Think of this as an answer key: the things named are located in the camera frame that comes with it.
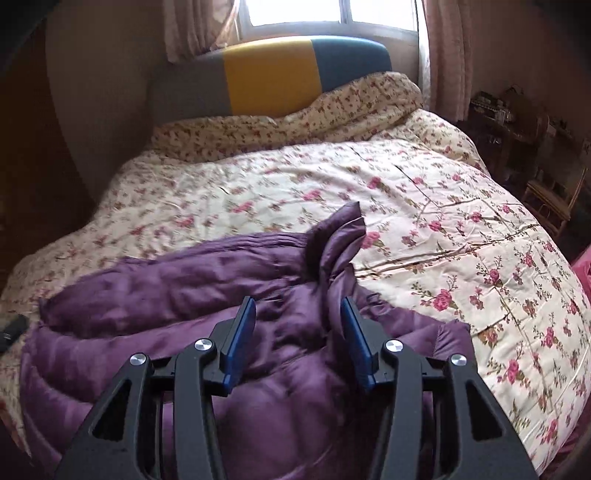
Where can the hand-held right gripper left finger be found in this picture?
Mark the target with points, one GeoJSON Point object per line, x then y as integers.
{"type": "Point", "coordinates": [238, 350]}

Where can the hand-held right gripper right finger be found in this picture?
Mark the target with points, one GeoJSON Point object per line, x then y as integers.
{"type": "Point", "coordinates": [360, 350]}

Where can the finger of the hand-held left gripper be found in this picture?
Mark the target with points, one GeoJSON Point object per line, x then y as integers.
{"type": "Point", "coordinates": [11, 331]}

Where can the purple puffer jacket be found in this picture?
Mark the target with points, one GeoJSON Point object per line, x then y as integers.
{"type": "Point", "coordinates": [286, 369]}

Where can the floral cream bedspread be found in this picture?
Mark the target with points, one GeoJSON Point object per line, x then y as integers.
{"type": "Point", "coordinates": [415, 194]}

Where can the wooden wardrobe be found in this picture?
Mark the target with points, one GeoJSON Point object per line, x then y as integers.
{"type": "Point", "coordinates": [37, 161]}

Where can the pink cloth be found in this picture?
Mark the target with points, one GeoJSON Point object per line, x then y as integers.
{"type": "Point", "coordinates": [584, 272]}

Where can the wooden chair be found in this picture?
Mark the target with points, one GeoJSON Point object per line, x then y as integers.
{"type": "Point", "coordinates": [549, 194]}

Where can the cluttered wooden shelf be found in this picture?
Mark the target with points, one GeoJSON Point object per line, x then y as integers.
{"type": "Point", "coordinates": [508, 124]}

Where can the grey yellow blue headboard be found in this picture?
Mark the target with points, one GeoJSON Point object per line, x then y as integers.
{"type": "Point", "coordinates": [268, 74]}

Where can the long pink curtain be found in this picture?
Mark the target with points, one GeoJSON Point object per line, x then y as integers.
{"type": "Point", "coordinates": [443, 55]}

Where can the short pink curtain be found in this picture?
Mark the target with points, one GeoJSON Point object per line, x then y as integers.
{"type": "Point", "coordinates": [194, 23]}

